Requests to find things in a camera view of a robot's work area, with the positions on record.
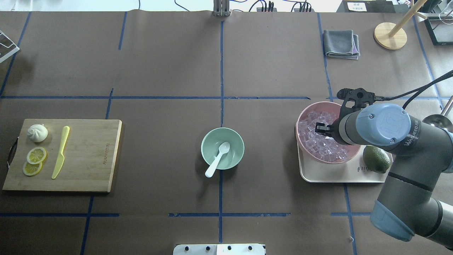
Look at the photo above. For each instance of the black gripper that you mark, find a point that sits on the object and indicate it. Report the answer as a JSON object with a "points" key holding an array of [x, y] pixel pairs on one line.
{"points": [[333, 129]]}

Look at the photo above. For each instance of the white plastic spoon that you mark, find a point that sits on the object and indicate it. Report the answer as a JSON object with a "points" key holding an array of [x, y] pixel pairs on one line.
{"points": [[222, 150]]}

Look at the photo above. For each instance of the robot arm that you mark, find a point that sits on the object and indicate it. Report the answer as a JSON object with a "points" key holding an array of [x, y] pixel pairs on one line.
{"points": [[405, 206]]}

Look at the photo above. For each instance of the clear ice cubes pile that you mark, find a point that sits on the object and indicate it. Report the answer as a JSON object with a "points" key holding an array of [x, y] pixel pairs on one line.
{"points": [[323, 147]]}

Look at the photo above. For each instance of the pink bowl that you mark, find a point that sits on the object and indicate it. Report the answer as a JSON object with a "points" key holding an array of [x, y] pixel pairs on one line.
{"points": [[333, 108]]}

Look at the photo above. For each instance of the steel ice scoop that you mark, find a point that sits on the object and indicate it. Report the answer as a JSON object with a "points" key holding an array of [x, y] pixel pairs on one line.
{"points": [[441, 120]]}

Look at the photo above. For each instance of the green bowl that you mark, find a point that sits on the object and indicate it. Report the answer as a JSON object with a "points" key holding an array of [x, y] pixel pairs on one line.
{"points": [[212, 141]]}

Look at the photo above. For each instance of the cream serving tray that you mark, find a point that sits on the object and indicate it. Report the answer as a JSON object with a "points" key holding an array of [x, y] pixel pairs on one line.
{"points": [[347, 170]]}

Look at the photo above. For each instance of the green lime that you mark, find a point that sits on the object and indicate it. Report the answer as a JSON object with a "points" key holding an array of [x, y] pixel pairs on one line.
{"points": [[376, 159]]}

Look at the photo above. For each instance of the gray folded cloth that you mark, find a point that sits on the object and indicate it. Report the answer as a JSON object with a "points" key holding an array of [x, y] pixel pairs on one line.
{"points": [[341, 44]]}

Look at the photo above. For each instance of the wooden cup tree stand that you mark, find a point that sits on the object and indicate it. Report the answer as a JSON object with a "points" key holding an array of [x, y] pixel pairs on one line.
{"points": [[392, 36]]}

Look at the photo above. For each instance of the black power strip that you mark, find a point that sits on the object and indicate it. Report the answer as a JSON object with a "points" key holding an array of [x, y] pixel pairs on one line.
{"points": [[282, 6]]}

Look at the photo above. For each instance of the white mounting column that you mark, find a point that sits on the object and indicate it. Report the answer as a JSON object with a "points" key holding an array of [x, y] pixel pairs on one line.
{"points": [[220, 249]]}

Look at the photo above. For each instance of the bamboo cutting board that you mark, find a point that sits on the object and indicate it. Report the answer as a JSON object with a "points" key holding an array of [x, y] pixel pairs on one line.
{"points": [[81, 155]]}

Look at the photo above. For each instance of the yellow plastic knife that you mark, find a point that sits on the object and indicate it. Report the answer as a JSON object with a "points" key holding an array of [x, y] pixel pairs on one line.
{"points": [[61, 158]]}

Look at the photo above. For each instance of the white steamed bun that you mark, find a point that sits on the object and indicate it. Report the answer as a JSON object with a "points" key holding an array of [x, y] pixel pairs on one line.
{"points": [[37, 133]]}

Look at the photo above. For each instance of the upper lemon slice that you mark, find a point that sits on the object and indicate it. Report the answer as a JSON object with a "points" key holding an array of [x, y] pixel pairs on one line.
{"points": [[36, 155]]}

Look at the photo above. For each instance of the lemon slice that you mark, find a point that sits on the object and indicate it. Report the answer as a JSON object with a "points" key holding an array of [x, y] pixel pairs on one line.
{"points": [[36, 155], [31, 169]]}

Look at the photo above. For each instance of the lower lemon slice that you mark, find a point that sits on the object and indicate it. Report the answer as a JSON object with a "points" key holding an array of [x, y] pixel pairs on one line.
{"points": [[31, 169]]}

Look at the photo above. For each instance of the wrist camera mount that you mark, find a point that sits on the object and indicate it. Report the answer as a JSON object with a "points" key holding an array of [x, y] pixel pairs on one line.
{"points": [[355, 99]]}

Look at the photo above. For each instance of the aluminium frame post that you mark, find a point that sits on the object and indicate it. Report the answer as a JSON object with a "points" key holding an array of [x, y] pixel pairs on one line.
{"points": [[221, 8]]}

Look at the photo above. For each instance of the metal cutting board handle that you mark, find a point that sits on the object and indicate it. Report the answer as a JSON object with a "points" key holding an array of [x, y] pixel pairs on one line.
{"points": [[12, 153]]}

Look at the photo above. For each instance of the wire cup rack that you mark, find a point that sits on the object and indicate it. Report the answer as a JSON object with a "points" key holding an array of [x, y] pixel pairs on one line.
{"points": [[7, 47]]}

